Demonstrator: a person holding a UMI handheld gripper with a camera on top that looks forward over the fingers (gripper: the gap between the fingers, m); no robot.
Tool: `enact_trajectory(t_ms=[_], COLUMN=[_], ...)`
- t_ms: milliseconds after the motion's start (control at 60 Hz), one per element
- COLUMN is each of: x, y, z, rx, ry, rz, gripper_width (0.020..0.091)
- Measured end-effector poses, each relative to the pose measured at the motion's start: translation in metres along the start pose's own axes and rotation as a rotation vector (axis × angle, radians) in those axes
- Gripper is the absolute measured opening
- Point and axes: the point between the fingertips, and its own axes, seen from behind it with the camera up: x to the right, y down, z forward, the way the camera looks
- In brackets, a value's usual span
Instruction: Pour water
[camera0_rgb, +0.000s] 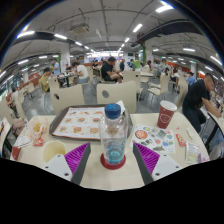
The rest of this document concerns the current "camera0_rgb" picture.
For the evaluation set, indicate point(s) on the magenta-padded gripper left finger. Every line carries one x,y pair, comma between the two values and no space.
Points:
58,166

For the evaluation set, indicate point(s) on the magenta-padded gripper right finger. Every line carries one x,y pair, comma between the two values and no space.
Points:
165,166

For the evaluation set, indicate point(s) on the clear blue-capped water bottle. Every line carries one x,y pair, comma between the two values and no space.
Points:
113,140

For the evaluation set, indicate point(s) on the printed paper leaflet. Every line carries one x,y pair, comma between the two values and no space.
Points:
156,138

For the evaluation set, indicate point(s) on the clear plastic packet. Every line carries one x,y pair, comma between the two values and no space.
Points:
192,152

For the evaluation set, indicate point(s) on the red sauce packet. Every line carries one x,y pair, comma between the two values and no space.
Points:
180,140
38,142

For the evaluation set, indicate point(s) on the dark brown food tray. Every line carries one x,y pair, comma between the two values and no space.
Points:
54,125

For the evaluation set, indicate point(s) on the white paper packet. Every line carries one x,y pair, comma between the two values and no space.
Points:
23,141

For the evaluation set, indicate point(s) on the printed paper tray liner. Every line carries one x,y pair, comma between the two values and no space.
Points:
80,121

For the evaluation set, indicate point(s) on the red paper cup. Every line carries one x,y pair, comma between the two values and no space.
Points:
165,116

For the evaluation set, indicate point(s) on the pink bag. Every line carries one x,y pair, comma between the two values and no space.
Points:
18,126

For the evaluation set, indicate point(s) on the crumpled white napkin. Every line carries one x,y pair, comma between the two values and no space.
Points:
121,106

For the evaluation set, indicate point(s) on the person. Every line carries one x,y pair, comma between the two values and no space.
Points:
15,97
196,98
82,71
108,70
191,80
45,81
136,64

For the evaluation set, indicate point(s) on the group of cream chairs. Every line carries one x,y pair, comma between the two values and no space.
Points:
163,83

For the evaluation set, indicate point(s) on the ceiling air conditioner unit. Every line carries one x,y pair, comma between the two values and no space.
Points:
80,28

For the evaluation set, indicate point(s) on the group of ceiling lights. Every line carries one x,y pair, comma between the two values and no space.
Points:
164,7

